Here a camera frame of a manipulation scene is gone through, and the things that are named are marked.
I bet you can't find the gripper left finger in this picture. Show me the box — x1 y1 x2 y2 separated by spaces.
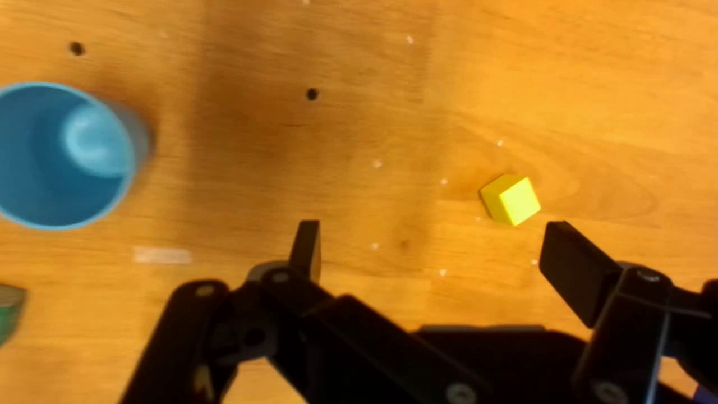
119 220 490 404

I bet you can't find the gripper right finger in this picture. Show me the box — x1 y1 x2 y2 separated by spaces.
538 221 718 404

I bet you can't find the yellow block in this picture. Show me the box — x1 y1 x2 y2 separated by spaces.
479 174 542 227

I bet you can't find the blue plastic cup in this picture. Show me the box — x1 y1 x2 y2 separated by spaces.
0 81 152 232

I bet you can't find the green cup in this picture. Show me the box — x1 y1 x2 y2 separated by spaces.
0 283 27 347

